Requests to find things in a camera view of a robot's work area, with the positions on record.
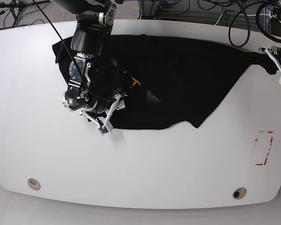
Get white cable on floor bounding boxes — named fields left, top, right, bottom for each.
left=214, top=11, right=271, bottom=26

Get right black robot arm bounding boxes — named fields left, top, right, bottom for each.
left=54, top=0, right=126, bottom=134

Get black T-shirt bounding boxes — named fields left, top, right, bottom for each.
left=52, top=34, right=278, bottom=130

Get table cable grommet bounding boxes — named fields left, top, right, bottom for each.
left=28, top=178, right=41, bottom=191
left=232, top=187, right=247, bottom=200

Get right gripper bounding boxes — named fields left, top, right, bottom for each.
left=80, top=92, right=127, bottom=128

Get aluminium frame post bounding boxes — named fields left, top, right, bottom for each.
left=137, top=0, right=160, bottom=20

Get black tripod stand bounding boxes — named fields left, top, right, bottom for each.
left=0, top=0, right=50, bottom=27

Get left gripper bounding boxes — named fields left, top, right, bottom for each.
left=259, top=46, right=281, bottom=72

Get left table cable grommet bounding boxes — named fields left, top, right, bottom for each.
left=28, top=178, right=41, bottom=191

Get right table cable grommet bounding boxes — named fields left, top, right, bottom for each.
left=232, top=187, right=247, bottom=200

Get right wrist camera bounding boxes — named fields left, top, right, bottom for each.
left=98, top=123, right=113, bottom=135

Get red tape rectangle marking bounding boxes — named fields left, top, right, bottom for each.
left=253, top=130, right=274, bottom=166

